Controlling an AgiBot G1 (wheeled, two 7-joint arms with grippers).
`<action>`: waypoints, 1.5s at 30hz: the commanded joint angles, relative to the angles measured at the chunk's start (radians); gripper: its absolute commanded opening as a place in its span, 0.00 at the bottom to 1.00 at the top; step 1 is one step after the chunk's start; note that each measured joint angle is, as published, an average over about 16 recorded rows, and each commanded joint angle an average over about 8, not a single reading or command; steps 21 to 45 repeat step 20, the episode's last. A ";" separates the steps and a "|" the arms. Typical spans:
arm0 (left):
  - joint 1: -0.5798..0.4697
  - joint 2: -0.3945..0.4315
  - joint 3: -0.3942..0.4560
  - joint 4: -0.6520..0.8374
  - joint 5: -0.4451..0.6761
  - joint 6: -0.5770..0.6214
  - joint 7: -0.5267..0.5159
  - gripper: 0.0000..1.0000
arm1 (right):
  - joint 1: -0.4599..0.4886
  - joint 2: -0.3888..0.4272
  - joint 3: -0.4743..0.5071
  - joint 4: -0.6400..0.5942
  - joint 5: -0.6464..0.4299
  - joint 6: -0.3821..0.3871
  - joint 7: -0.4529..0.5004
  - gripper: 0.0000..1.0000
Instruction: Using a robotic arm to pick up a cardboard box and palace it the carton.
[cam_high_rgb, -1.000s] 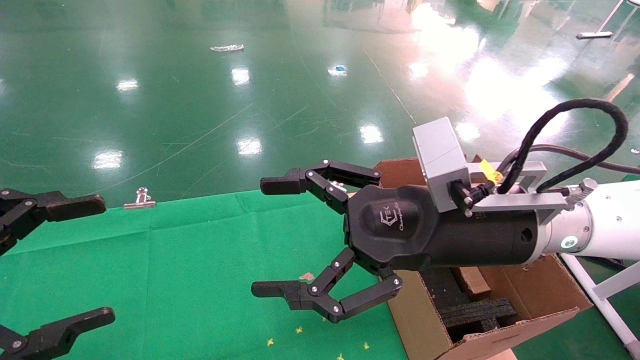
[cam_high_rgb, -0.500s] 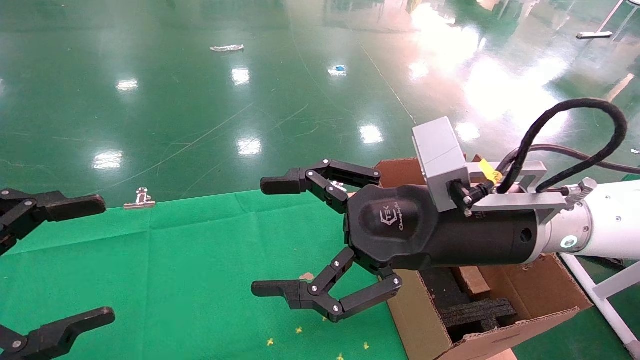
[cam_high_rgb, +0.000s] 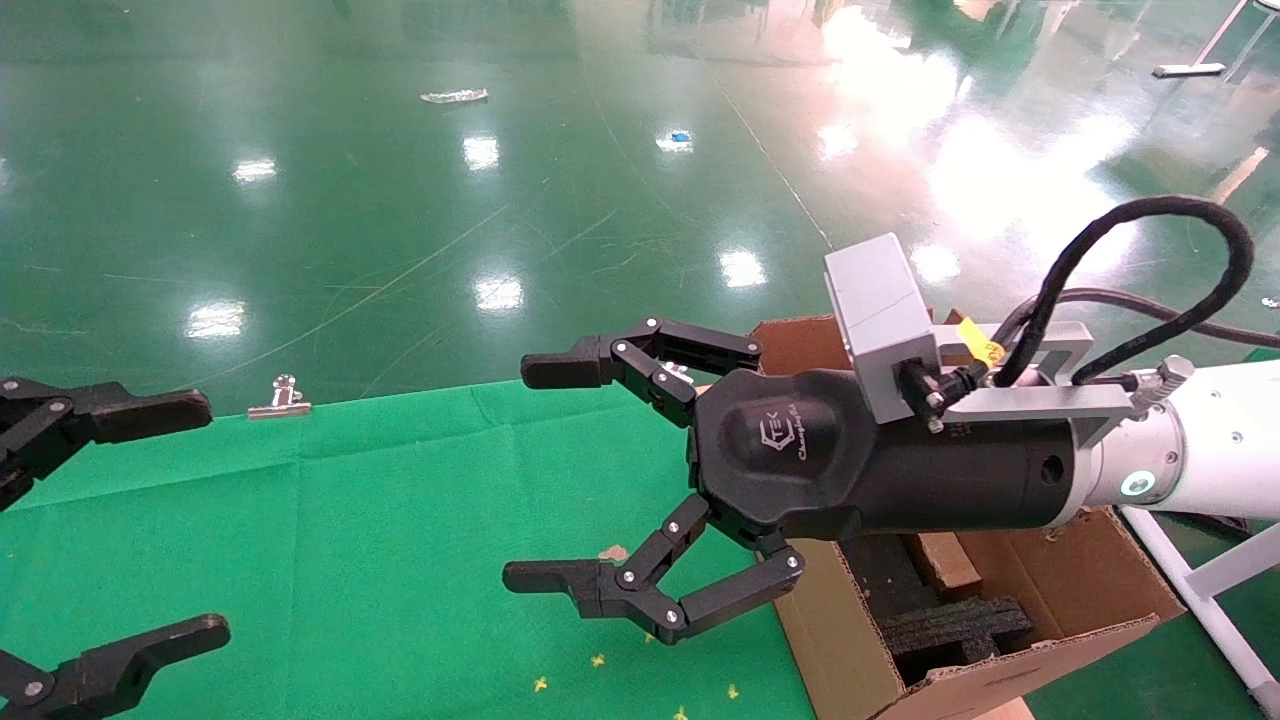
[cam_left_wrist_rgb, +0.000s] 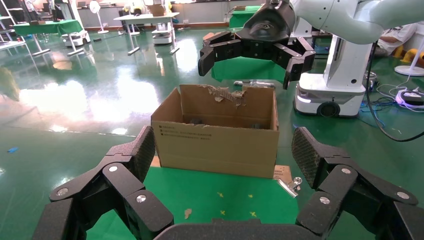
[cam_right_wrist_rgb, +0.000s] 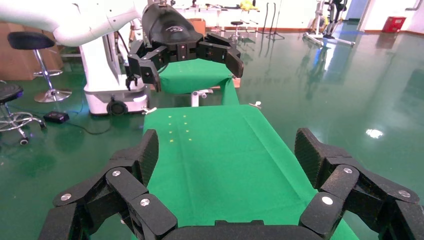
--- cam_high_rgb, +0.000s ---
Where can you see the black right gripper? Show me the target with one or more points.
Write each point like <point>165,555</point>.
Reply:
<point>800,460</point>

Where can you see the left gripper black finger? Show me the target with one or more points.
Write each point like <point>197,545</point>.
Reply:
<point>130,413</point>
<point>110,675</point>

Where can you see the small brown cardboard box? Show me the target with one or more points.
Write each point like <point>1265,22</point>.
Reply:
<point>945,562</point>

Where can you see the small cardboard scrap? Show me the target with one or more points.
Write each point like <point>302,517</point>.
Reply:
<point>613,552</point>

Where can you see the large open cardboard carton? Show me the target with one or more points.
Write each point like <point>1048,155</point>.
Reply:
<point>1060,580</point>

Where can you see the silver binder clip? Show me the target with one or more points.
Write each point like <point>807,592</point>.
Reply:
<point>677,372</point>
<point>283,398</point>

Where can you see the green table cloth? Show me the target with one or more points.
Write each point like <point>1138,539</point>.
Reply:
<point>350,550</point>

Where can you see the black foam insert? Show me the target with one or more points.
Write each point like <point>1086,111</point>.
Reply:
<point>950,628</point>

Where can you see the white floor litter strip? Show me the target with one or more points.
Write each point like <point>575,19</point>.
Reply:
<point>455,96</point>

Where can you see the white flat floor mop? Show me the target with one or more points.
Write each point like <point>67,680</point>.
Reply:
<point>1190,69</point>

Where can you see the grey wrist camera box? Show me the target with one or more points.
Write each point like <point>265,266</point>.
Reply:
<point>878,318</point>

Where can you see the grey aluminium camera bracket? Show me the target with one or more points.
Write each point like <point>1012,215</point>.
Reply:
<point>1035,401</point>

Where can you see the white tube frame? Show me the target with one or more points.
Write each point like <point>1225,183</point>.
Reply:
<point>1200,590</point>

